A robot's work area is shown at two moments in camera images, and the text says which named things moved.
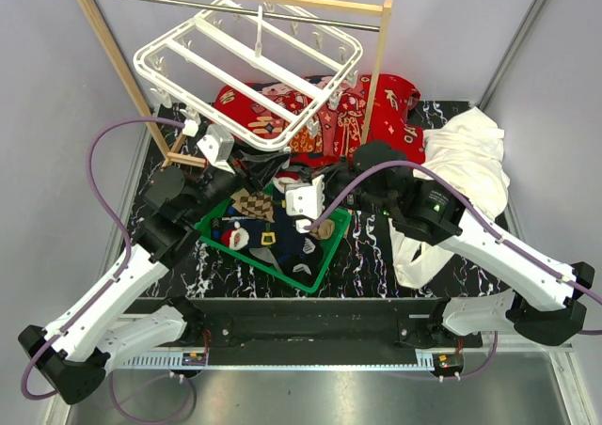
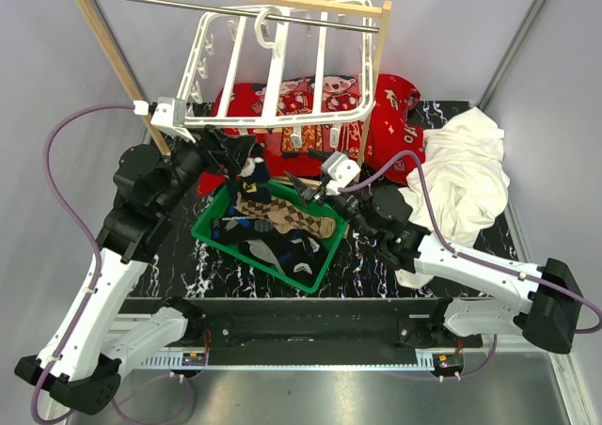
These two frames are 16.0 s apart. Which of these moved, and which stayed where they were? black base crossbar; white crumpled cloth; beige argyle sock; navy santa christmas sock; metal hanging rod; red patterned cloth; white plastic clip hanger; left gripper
Moved: navy santa christmas sock; left gripper; white plastic clip hanger
Stayed: metal hanging rod; white crumpled cloth; black base crossbar; red patterned cloth; beige argyle sock
